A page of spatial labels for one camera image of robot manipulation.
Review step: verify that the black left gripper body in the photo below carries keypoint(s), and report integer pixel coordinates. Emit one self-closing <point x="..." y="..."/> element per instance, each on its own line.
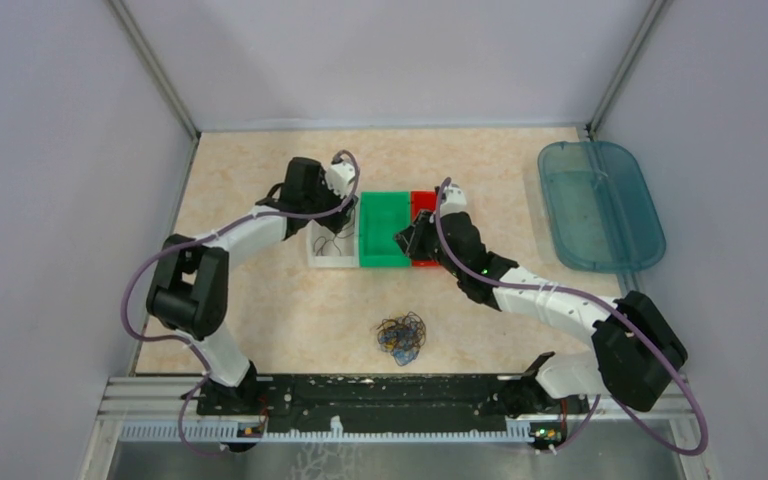
<point x="336" y="220"/>

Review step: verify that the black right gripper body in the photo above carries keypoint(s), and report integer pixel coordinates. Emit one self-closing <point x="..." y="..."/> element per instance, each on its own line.
<point x="425" y="243"/>

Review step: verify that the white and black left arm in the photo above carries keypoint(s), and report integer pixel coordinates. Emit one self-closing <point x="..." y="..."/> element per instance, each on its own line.
<point x="189" y="290"/>

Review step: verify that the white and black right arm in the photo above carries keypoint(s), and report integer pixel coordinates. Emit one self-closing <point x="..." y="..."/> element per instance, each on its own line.
<point x="631" y="347"/>

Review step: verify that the white plastic bin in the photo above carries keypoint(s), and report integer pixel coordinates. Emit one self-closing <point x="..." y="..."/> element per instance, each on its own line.
<point x="327" y="251"/>

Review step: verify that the green plastic bin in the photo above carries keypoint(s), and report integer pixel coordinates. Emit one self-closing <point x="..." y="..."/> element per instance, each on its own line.
<point x="381" y="216"/>

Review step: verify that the red plastic bin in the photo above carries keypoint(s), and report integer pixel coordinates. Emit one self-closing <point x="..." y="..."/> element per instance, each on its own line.
<point x="422" y="200"/>

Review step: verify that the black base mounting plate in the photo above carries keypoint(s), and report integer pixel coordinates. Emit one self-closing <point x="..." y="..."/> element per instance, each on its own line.
<point x="397" y="404"/>

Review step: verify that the teal transparent plastic basin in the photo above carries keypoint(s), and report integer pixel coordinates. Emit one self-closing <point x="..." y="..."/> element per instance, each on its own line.
<point x="601" y="215"/>

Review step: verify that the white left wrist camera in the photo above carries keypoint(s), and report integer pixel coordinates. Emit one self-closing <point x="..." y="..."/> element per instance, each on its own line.
<point x="340" y="178"/>

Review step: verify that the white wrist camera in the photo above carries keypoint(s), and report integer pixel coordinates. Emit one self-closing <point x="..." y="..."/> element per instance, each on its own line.
<point x="452" y="200"/>
<point x="340" y="178"/>

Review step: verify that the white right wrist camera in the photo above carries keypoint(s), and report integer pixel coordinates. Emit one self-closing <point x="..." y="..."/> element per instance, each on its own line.
<point x="452" y="200"/>

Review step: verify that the right aluminium frame post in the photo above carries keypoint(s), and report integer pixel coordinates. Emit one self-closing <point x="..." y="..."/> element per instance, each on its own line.
<point x="654" y="14"/>

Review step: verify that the white slotted cable duct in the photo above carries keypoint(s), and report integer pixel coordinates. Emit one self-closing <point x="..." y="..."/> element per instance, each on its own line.
<point x="231" y="432"/>

